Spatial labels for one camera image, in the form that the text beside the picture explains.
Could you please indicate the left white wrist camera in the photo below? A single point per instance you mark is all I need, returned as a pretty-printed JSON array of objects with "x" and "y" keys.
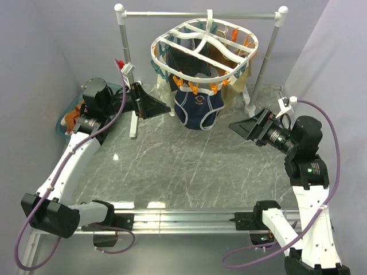
[{"x": 126, "y": 68}]

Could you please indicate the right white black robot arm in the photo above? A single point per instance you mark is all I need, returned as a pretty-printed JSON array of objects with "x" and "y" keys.
[{"x": 312, "y": 251}]

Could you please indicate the white silver clothes rack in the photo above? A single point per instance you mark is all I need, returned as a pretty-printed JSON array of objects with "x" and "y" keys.
[{"x": 126, "y": 43}]

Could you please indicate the orange brown garment in basket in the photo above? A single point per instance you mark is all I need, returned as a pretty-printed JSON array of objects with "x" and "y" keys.
[{"x": 70, "y": 119}]

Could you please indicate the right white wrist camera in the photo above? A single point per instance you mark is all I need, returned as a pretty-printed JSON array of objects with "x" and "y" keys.
[{"x": 286, "y": 105}]

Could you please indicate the khaki tan underwear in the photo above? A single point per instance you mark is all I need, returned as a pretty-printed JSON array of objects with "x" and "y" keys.
[{"x": 233, "y": 89}]

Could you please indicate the white round clip hanger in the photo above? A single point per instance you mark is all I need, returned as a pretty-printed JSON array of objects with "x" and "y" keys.
[{"x": 197, "y": 84}]

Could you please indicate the navy blue bear underwear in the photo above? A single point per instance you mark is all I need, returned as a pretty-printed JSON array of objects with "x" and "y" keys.
[{"x": 198, "y": 112}]

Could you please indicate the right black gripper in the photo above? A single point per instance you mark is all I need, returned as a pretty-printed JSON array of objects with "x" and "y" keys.
[{"x": 248, "y": 128}]

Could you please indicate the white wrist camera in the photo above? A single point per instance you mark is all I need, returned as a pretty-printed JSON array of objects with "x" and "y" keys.
[
  {"x": 126, "y": 68},
  {"x": 286, "y": 105}
]

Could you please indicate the brown orange underwear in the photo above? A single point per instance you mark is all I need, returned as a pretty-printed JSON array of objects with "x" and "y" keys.
[{"x": 216, "y": 55}]

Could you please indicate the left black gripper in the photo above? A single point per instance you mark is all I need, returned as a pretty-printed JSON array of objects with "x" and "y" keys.
[{"x": 148, "y": 106}]

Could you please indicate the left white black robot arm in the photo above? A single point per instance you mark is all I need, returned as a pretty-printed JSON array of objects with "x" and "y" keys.
[{"x": 49, "y": 209}]

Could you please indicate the navy striped underwear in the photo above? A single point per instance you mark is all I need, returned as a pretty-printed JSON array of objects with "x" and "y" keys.
[{"x": 189, "y": 65}]

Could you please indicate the teal plastic laundry basket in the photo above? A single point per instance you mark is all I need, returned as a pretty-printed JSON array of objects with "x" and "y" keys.
[{"x": 61, "y": 126}]

